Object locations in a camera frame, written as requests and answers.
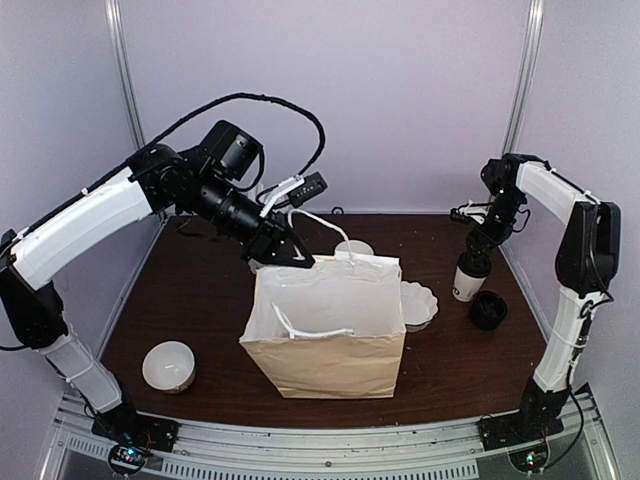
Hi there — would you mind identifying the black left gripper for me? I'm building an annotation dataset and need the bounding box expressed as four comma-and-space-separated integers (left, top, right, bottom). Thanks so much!
191, 172, 316, 269

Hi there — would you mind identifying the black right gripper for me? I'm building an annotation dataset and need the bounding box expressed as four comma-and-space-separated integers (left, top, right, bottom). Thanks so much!
468, 189, 527, 267

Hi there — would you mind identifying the black plastic cup lid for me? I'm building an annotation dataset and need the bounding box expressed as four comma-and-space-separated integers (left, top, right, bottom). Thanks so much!
457, 252, 492, 278

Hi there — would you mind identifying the white paper coffee cup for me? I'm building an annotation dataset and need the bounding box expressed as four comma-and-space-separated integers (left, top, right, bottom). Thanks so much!
452, 268, 487, 303

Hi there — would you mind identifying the brown paper takeout bag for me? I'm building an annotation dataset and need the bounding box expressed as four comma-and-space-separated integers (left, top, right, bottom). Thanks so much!
239, 249, 406, 399

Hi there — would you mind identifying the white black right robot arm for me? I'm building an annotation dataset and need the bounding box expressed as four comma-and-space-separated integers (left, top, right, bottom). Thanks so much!
450, 153, 621, 442

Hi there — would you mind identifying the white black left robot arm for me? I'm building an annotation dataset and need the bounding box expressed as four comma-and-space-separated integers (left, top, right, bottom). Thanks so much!
1, 141, 314, 444

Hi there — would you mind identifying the stack of white paper cups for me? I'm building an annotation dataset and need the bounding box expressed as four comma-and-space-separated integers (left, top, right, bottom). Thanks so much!
334, 239, 374, 255

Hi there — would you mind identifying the stack of black cup lids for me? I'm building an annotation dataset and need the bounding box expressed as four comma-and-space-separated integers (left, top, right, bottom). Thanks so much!
469, 290, 508, 331

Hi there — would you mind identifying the white scalloped dish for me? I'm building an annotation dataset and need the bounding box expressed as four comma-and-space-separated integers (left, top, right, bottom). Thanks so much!
400, 281, 438, 333

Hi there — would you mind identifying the white round bowl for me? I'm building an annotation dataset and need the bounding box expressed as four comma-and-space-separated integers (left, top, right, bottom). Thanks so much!
141, 341, 196, 394

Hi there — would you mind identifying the aluminium frame post right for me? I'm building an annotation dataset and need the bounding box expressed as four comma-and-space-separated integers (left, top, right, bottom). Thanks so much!
498, 0, 545, 158

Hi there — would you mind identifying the aluminium frame post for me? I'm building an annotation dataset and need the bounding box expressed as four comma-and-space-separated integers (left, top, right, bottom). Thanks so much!
498, 0, 545, 158
104, 0, 146, 150

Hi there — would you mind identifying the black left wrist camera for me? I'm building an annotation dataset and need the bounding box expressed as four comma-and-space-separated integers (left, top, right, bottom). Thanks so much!
199, 120, 263, 181

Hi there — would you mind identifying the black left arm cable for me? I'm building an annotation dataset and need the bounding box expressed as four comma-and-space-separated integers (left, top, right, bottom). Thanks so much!
134, 91, 326, 181

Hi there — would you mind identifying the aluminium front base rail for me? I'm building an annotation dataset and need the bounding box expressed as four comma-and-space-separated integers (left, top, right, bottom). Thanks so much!
47, 389, 609, 480

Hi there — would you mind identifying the aluminium frame post left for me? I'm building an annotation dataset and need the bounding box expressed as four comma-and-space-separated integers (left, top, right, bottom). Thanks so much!
104, 0, 146, 150

